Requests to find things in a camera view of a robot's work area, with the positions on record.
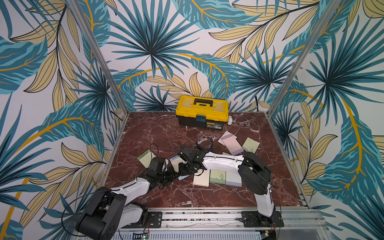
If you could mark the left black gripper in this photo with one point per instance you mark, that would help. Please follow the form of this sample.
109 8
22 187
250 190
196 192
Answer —
172 175

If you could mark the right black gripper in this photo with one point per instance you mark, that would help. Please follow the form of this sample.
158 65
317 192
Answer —
184 167

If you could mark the blue topped cream memo pad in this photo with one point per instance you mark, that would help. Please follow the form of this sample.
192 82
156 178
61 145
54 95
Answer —
175 163

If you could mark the yellow topped cream memo pad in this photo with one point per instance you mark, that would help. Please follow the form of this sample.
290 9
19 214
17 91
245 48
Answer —
202 178

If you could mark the small green memo pad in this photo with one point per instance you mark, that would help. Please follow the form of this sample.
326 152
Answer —
146 157

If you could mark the large green memo pad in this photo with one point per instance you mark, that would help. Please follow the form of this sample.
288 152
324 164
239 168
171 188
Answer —
218 177

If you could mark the grey white memo pad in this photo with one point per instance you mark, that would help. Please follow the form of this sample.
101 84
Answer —
233 180

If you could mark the pink memo pad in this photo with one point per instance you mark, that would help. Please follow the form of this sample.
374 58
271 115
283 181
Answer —
233 146

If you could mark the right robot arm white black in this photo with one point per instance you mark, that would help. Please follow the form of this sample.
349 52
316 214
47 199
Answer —
255 175

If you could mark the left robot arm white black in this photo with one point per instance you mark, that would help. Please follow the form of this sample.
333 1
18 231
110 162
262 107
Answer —
111 209

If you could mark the yellow black toolbox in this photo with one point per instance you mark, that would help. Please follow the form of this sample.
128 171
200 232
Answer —
202 112

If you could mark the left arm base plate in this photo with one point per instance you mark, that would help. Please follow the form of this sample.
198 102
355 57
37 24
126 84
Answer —
152 220

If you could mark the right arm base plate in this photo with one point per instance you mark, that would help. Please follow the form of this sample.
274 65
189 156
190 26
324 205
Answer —
253 219

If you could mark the aluminium front rail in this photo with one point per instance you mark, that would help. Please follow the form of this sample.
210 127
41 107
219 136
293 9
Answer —
223 223

